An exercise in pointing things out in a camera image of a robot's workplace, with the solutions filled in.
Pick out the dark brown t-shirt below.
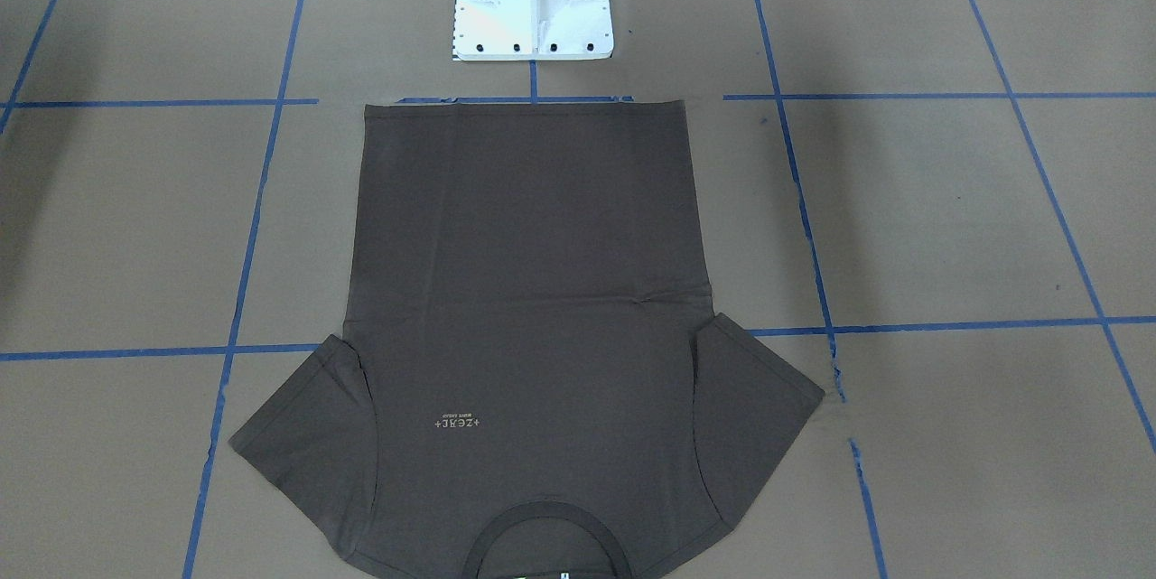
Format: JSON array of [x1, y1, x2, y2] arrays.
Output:
[[228, 101, 825, 578]]

